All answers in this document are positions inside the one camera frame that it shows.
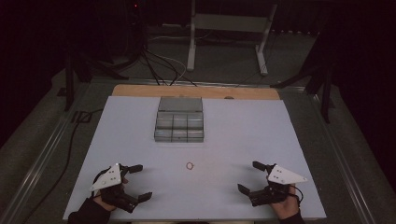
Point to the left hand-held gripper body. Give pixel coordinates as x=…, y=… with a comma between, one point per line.
x=107, y=180

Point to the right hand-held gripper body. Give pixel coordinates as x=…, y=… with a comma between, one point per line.
x=281, y=175

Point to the clear plastic compartment box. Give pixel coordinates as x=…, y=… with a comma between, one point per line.
x=179, y=124

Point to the person's left hand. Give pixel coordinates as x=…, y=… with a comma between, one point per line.
x=104, y=204

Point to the person's right hand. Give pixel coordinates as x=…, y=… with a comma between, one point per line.
x=287, y=206

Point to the white board sheet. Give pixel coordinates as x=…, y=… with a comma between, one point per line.
x=236, y=137

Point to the black tripod stand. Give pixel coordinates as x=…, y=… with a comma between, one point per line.
x=69, y=84
x=326, y=93

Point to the wooden table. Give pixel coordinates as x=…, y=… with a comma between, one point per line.
x=193, y=91

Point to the dark equipment with red light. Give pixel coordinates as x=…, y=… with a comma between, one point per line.
x=135, y=28

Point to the white metal stand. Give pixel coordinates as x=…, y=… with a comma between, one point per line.
x=229, y=22

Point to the metal floor rail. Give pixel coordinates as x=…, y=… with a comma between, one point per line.
x=37, y=161
x=339, y=161

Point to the black floor bracket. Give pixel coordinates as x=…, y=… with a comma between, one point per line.
x=81, y=116

